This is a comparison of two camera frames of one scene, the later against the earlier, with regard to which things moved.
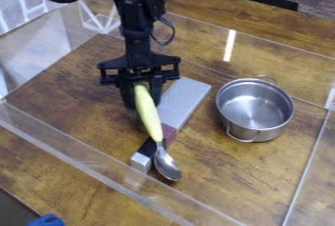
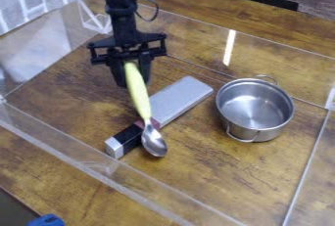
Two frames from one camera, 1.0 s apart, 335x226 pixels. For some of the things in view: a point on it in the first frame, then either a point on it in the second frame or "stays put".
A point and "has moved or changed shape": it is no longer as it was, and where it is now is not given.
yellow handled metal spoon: x=165 y=163 has moved or changed shape
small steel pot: x=256 y=108 stays put
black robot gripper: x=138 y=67 → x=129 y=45
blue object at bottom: x=48 y=219 stays put
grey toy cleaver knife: x=184 y=95 → x=165 y=105
